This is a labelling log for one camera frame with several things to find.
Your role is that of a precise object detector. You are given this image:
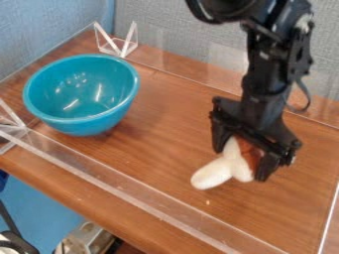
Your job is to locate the clear acrylic left bracket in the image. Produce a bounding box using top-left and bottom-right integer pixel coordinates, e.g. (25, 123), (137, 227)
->
(0, 98), (28, 156)

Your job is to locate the blue bowl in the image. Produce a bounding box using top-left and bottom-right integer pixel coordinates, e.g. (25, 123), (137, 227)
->
(22, 54), (140, 136)

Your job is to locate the black chair part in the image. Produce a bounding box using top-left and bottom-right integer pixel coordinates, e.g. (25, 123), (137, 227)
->
(0, 200), (40, 254)

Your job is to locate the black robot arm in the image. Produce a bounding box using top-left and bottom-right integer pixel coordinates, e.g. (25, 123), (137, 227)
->
(185, 0), (313, 182)

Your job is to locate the grey metal bracket below table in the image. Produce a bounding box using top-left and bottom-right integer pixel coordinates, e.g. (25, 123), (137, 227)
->
(53, 221), (116, 254)

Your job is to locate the clear acrylic corner bracket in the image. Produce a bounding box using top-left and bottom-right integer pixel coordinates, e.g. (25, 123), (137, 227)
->
(92, 22), (138, 59)

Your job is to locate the clear acrylic barrier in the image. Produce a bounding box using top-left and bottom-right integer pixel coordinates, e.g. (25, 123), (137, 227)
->
(16, 128), (286, 254)
(92, 21), (339, 130)

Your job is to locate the clear acrylic front barrier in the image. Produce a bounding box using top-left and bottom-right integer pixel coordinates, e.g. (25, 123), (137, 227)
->
(16, 128), (286, 254)

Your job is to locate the clear acrylic back barrier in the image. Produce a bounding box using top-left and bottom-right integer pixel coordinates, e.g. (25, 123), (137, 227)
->
(92, 21), (339, 130)

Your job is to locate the toy mushroom brown cap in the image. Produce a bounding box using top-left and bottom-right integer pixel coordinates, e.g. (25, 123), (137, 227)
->
(190, 136), (262, 190)

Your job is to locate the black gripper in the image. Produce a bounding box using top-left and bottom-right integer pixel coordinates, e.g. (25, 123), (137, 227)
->
(209, 92), (301, 182)

